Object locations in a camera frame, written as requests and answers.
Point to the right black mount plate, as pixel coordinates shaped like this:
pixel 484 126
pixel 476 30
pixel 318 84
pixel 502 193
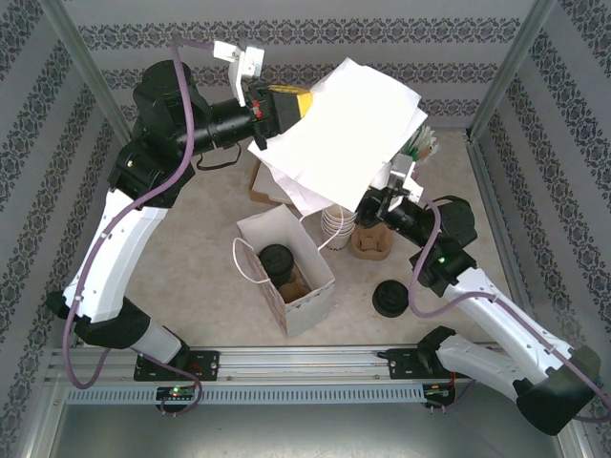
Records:
pixel 403 365

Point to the stack of pulp cup carriers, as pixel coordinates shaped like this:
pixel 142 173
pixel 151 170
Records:
pixel 370 245

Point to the aluminium frame bar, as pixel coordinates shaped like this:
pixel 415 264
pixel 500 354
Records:
pixel 511 238

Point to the left black mount plate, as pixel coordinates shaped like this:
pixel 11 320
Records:
pixel 205 365

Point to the stack of black lids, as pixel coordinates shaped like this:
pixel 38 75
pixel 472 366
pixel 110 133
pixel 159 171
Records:
pixel 390 298

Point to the black plastic cup lid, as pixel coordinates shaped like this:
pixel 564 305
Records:
pixel 276 260

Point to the aluminium frame post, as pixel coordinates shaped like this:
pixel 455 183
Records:
pixel 511 67
pixel 87 67

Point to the white paper napkin stack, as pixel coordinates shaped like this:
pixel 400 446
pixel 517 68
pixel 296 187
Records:
pixel 269 183

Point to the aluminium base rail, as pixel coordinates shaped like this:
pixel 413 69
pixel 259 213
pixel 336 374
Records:
pixel 296 362

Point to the small circuit board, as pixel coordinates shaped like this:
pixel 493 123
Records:
pixel 436 390

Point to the bundle of wrapped straws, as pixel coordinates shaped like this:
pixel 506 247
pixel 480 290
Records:
pixel 422 143

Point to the circuit board with green light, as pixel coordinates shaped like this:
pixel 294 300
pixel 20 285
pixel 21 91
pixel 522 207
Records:
pixel 179 392

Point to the stack of paper cups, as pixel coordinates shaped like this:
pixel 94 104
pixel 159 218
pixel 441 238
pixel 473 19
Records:
pixel 336 229

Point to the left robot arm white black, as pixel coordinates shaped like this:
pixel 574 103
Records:
pixel 124 248

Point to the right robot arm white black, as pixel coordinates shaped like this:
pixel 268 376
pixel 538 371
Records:
pixel 501 324

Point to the black mount plate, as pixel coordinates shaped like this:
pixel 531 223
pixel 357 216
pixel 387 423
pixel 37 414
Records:
pixel 205 365
pixel 403 365

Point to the brown pulp cup carrier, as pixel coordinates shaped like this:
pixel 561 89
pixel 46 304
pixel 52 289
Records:
pixel 296 288

